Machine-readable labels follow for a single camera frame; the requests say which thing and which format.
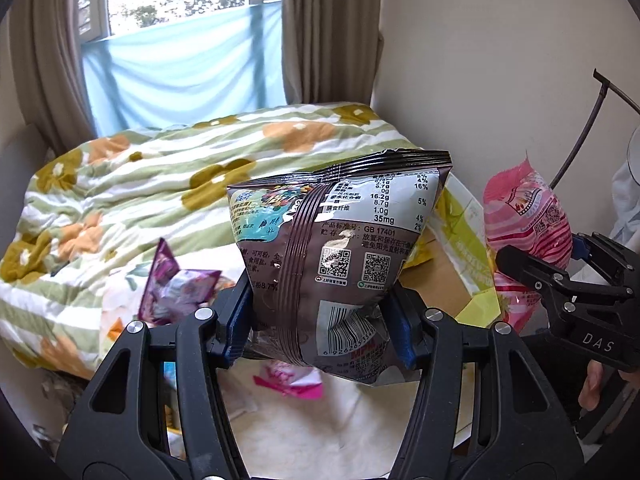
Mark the person's light shirt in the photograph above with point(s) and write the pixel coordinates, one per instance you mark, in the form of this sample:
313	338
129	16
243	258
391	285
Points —
627	200

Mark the yellow snack packet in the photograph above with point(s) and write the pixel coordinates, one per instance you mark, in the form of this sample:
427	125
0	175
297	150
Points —
420	247

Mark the pink striped snack bag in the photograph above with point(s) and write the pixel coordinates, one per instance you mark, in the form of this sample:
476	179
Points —
525	220

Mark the beige curtain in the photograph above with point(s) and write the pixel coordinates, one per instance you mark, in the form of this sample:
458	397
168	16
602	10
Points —
325	30
45	50

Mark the small pink snack packet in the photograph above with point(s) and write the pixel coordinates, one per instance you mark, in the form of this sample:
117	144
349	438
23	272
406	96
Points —
290	382

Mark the cheese stick snack bag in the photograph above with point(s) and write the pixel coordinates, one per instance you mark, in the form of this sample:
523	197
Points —
170	385

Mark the person's right hand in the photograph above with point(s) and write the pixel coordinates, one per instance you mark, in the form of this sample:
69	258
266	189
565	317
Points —
592	385

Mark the brown snack bag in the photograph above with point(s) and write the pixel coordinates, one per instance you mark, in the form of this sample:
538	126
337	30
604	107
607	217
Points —
340	240

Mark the black curved rod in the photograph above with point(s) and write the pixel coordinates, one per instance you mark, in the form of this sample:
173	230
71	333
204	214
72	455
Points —
584	135

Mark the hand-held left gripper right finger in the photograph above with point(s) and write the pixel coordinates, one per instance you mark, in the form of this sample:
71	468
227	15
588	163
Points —
402	331

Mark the purple snack bag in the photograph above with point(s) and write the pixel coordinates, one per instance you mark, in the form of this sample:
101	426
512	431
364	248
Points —
170	290

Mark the cream patterned bed sheet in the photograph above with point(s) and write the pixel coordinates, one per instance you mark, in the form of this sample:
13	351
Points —
325	425

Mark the floral striped blanket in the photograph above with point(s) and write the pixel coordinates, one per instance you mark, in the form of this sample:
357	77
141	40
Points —
150	185

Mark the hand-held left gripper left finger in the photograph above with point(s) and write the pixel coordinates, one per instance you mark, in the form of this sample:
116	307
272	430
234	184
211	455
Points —
235	321

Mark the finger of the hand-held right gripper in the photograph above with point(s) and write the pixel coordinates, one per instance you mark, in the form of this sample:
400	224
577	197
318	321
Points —
530	267
607	260

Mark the light blue cloth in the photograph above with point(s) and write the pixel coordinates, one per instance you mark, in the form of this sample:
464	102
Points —
185	75

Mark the green and white cardboard box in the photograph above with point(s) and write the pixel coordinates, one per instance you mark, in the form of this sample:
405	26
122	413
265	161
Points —
465	245

